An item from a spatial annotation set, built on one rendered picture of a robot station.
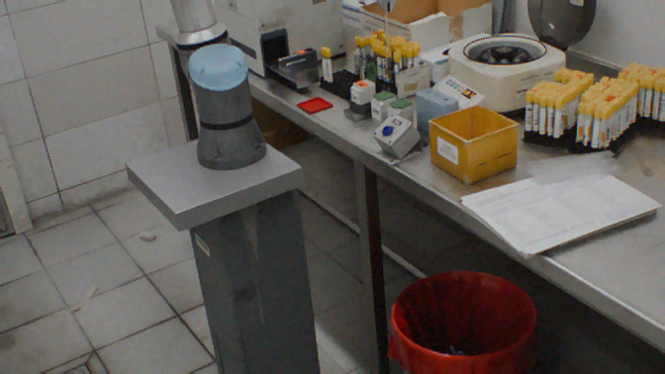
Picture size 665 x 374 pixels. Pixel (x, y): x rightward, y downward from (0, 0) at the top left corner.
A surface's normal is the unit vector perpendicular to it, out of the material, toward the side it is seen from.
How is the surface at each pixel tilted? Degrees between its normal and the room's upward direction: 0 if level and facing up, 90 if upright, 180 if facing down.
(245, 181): 1
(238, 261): 90
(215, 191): 1
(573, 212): 0
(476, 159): 90
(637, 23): 90
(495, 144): 90
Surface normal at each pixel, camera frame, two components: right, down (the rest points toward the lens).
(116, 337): -0.08, -0.86
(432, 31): 0.57, 0.42
